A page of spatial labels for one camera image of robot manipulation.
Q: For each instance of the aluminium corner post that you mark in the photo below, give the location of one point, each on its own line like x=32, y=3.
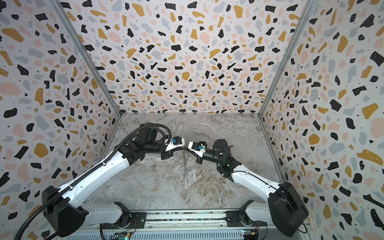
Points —
x=306, y=14
x=62, y=16

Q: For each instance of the left electronics board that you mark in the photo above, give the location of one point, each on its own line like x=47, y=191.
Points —
x=126, y=235

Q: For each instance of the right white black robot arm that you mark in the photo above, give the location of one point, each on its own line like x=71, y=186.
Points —
x=285, y=209

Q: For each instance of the right electronics board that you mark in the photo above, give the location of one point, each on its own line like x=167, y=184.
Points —
x=252, y=234

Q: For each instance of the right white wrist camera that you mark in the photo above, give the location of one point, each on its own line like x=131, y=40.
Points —
x=198, y=145

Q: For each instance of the right aluminium corner post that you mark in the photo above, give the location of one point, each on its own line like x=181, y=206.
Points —
x=306, y=14

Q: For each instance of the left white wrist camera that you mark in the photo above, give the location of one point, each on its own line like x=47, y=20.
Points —
x=176, y=142

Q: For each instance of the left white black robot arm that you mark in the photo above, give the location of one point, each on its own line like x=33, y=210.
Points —
x=65, y=212

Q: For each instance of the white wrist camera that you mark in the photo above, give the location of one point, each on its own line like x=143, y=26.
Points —
x=176, y=142
x=198, y=145

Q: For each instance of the left aluminium corner post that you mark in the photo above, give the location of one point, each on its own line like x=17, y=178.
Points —
x=62, y=16

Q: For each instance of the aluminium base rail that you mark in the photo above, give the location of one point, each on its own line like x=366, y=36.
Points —
x=181, y=225

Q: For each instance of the electronics board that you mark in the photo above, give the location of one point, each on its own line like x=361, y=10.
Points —
x=126, y=235
x=252, y=234

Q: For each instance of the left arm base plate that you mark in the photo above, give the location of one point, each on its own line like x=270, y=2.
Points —
x=133, y=221

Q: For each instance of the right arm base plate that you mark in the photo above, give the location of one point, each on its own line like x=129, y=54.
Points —
x=240, y=219

